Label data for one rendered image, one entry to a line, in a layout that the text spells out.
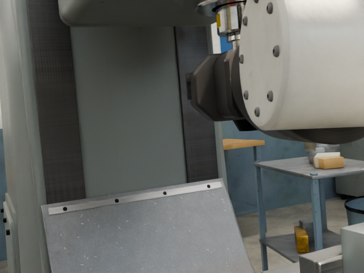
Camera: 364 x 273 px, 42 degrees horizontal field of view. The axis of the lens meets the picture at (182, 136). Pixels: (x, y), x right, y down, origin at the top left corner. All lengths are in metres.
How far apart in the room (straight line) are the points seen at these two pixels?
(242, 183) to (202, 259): 4.56
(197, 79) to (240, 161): 4.93
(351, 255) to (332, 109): 0.37
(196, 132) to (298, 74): 0.65
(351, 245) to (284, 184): 5.11
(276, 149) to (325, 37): 5.37
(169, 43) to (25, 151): 0.30
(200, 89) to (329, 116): 0.19
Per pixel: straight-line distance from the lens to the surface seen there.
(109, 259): 0.75
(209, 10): 0.46
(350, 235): 0.55
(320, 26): 0.19
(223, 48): 5.27
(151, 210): 0.79
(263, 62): 0.20
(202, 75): 0.38
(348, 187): 5.81
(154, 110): 0.80
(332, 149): 3.07
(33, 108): 0.76
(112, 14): 0.61
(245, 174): 5.34
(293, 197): 5.75
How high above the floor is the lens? 1.21
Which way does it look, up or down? 3 degrees down
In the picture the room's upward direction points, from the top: 5 degrees counter-clockwise
